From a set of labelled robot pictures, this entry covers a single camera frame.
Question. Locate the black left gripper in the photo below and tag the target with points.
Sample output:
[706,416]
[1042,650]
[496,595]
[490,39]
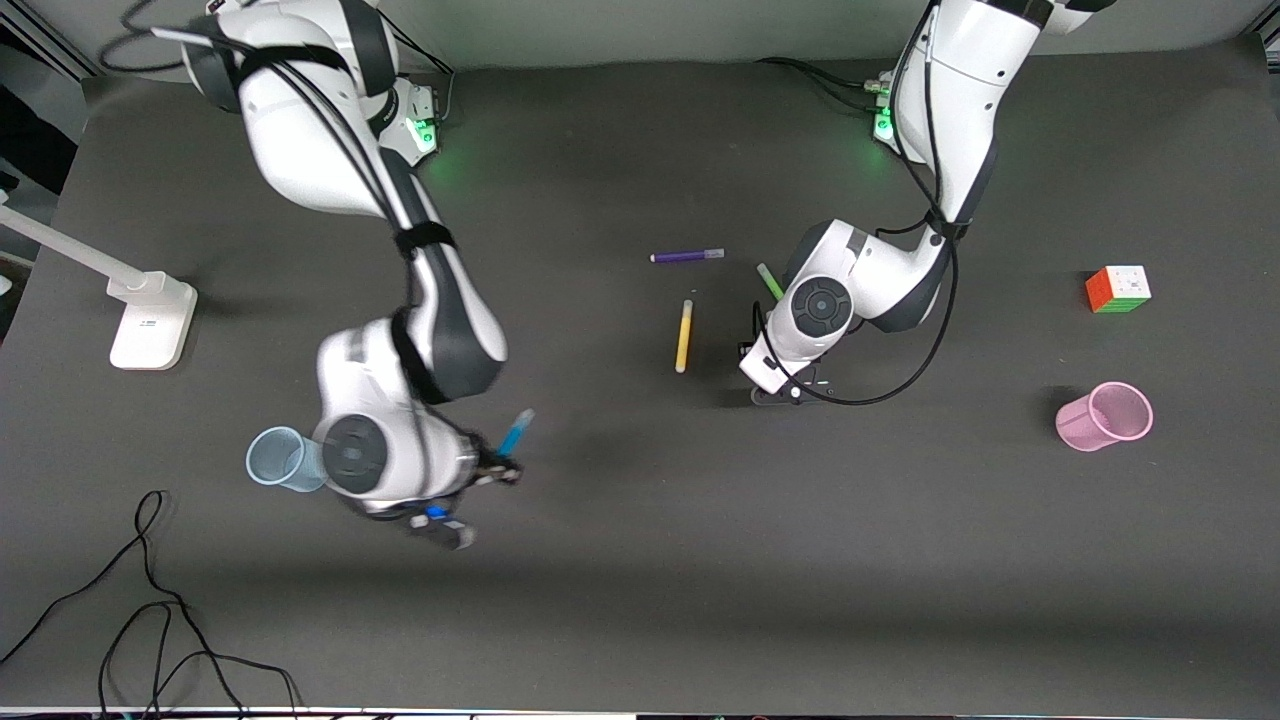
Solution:
[743,348]

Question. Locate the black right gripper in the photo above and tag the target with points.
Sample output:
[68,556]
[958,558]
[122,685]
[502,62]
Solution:
[489,467]

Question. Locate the blue marker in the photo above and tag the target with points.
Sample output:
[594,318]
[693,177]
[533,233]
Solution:
[517,432]

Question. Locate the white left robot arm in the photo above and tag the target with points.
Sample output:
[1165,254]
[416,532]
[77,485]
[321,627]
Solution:
[960,100]

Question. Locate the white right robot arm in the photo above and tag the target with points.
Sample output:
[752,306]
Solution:
[300,130]

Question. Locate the green marker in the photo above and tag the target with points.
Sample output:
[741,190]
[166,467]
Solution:
[770,280]

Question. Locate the yellow marker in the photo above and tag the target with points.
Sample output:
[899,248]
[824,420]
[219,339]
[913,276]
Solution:
[684,338]

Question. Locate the purple marker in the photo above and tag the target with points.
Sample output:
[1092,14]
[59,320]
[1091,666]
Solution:
[685,256]

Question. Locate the translucent blue cup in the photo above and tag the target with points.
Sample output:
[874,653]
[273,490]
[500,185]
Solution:
[272,460]

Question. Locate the translucent pink cup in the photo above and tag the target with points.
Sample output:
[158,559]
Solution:
[1100,420]

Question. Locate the multicolour puzzle cube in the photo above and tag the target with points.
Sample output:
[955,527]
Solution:
[1118,290]

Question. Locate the white stand with base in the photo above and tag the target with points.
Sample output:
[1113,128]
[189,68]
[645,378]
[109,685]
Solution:
[150,320]

